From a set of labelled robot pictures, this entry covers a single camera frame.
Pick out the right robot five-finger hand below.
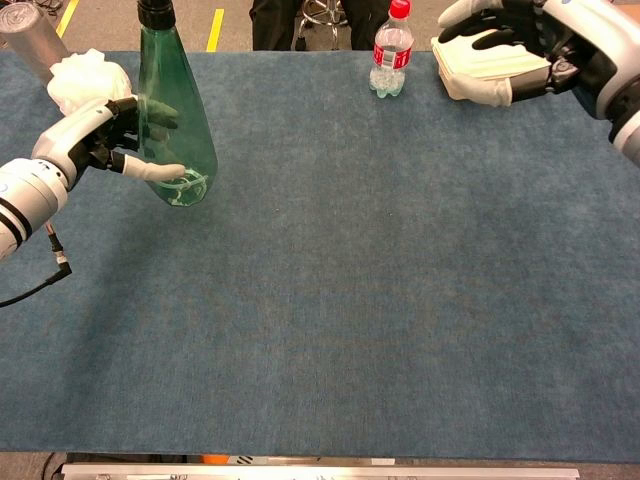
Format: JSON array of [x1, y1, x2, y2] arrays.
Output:
[[437, 0, 622, 121]]

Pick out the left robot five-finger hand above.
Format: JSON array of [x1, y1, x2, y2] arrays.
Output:
[[32, 95, 189, 190]]

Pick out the green spray bottle black trigger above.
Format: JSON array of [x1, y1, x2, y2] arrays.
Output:
[[135, 0, 220, 209]]

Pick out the clear water bottle red label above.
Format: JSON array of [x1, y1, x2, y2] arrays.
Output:
[[368, 0, 415, 100]]

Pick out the white mesh bath sponge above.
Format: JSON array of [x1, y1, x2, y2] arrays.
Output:
[[46, 48, 137, 119]]

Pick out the silver metal cylinder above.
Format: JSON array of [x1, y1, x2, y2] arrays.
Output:
[[0, 8, 71, 89]]

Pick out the cream lidded food box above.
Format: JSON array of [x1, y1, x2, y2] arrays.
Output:
[[430, 27, 551, 101]]

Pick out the person in black trousers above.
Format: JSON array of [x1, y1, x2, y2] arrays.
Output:
[[249, 0, 392, 51]]

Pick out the chrome stool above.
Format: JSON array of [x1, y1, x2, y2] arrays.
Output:
[[294, 0, 347, 51]]

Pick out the blue felt table cover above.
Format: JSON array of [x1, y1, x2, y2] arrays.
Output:
[[0, 49, 640, 464]]

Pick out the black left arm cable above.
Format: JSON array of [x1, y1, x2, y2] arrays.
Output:
[[0, 222, 74, 309]]

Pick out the aluminium profile rail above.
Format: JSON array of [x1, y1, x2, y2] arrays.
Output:
[[59, 462, 581, 480]]

